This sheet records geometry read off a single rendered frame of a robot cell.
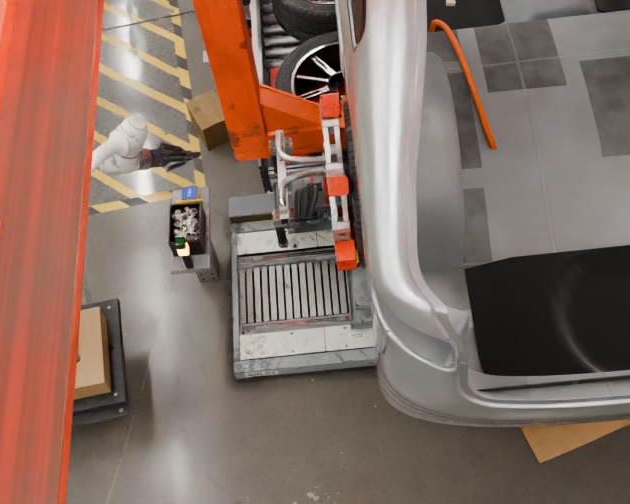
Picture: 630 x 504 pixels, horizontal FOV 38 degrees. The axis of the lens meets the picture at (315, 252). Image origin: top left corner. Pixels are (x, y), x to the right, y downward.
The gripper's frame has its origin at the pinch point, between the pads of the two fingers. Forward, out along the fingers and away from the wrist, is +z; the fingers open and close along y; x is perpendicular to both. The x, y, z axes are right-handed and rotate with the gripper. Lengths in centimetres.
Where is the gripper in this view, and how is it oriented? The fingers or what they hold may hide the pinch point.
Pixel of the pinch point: (192, 155)
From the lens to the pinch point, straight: 387.5
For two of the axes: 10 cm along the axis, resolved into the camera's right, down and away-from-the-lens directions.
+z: 8.0, -1.3, 5.8
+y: 3.0, 9.3, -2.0
